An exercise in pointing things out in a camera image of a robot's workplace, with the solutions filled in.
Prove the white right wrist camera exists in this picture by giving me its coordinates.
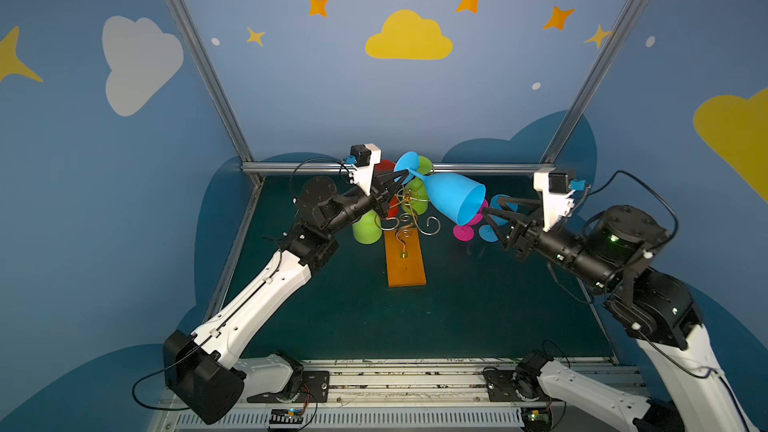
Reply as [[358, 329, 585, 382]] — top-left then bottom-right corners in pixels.
[[533, 166, 588, 232]]

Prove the orange wooden rack base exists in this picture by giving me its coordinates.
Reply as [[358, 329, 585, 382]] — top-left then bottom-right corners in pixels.
[[384, 228, 427, 288]]

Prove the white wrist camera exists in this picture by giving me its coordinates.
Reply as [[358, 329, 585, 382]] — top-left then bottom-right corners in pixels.
[[344, 143, 382, 195], [533, 166, 588, 232]]

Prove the gold wire glass rack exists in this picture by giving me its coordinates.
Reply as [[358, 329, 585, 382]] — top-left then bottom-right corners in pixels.
[[381, 184, 441, 237]]

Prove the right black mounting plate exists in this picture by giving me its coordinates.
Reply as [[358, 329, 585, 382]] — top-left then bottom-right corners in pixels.
[[481, 367, 538, 402]]

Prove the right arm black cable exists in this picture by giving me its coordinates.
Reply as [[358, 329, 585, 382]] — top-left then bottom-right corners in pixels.
[[578, 169, 680, 241]]

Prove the horizontal aluminium back rail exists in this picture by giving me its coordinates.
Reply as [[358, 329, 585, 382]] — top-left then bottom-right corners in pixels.
[[241, 161, 550, 176]]

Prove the green wine glass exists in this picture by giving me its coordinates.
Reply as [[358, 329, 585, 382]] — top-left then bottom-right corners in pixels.
[[352, 210, 383, 245], [402, 156, 433, 216]]

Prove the left small circuit board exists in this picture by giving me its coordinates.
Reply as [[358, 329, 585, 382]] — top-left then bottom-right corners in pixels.
[[267, 408, 305, 431]]

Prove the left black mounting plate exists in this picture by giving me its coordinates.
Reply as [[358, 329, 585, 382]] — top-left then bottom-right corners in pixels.
[[246, 371, 330, 404]]

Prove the red wine glass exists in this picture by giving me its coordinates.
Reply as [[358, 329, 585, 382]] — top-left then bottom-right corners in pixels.
[[373, 159, 399, 219]]

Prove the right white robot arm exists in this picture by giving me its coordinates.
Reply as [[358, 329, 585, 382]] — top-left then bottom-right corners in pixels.
[[481, 198, 756, 431]]

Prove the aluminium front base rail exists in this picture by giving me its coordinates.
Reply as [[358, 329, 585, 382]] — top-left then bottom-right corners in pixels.
[[146, 358, 661, 432]]

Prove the right aluminium corner post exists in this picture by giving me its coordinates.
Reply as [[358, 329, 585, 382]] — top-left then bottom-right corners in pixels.
[[538, 0, 650, 168]]

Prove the right small circuit board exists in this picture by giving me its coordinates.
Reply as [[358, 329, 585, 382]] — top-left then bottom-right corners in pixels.
[[521, 409, 553, 432]]

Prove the pink wine glass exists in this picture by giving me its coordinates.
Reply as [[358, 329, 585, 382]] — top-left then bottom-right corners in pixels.
[[452, 200, 488, 242]]

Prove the aluminium corner post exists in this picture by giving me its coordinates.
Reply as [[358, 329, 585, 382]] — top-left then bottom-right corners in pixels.
[[538, 0, 650, 168], [164, 0, 254, 164]]

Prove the small circuit board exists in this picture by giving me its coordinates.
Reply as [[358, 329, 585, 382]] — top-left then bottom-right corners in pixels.
[[267, 408, 305, 431], [521, 409, 553, 432]]

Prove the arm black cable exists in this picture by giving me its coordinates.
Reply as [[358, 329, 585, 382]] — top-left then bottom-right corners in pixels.
[[578, 169, 680, 241], [289, 155, 355, 193]]

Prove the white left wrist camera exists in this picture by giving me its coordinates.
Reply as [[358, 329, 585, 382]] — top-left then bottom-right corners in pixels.
[[344, 143, 382, 195]]

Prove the left aluminium corner post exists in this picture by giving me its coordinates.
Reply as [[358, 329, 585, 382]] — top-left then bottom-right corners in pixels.
[[164, 0, 254, 164]]

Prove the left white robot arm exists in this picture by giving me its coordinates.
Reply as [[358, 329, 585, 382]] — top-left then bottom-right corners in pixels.
[[163, 171, 408, 425]]

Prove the black mounting plate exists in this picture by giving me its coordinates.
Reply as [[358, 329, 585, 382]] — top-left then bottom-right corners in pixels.
[[246, 371, 330, 404], [481, 367, 538, 402]]

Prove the blue wine glass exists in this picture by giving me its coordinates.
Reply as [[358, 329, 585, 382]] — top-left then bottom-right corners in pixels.
[[394, 152, 486, 226], [478, 194, 519, 243]]

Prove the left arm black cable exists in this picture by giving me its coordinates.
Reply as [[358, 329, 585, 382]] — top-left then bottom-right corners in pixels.
[[289, 155, 355, 193]]

